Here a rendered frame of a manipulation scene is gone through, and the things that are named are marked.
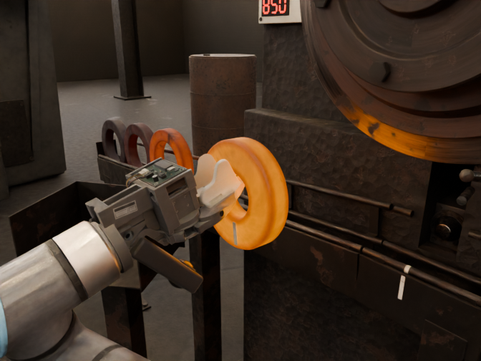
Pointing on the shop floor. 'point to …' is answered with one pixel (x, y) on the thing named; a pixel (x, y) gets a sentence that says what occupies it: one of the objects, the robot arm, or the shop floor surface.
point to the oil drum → (220, 97)
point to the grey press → (28, 94)
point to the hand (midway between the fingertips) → (240, 180)
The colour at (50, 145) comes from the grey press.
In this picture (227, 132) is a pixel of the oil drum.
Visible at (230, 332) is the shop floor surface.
